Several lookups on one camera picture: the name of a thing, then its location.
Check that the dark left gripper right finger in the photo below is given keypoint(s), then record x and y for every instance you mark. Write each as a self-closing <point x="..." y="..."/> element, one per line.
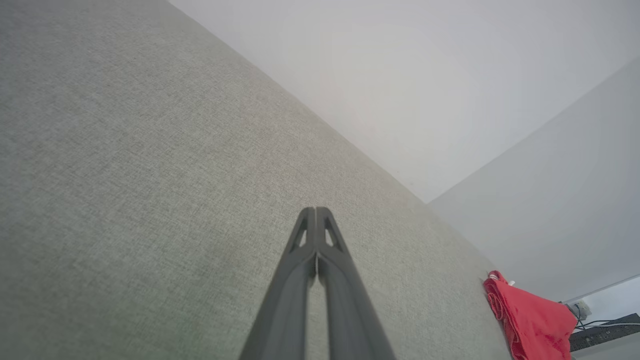
<point x="350" y="310"/>

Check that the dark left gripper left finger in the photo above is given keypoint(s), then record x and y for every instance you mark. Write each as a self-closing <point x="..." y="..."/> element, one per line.
<point x="285" y="310"/>

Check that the red white basketball jersey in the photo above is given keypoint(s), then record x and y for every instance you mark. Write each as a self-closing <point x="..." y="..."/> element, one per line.
<point x="535" y="320"/>

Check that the grey fabric sofa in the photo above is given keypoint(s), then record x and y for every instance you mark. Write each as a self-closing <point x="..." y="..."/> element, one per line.
<point x="150" y="175"/>

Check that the black power strip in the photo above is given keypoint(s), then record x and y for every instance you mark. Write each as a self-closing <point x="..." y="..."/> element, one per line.
<point x="605" y="335"/>

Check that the white wall plug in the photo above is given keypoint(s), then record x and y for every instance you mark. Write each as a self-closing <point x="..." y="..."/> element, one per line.
<point x="580" y="309"/>

